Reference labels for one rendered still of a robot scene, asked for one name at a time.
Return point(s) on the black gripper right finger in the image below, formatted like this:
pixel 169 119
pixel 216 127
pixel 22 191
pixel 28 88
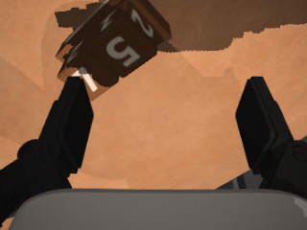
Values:
pixel 270 150

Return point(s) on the brown wooden tray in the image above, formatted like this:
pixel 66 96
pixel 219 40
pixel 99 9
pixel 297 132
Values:
pixel 144 6

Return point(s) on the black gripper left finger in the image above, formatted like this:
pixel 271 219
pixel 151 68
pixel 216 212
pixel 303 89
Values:
pixel 44 164

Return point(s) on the brown number cube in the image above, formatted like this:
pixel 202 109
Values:
pixel 98 77
pixel 124 40

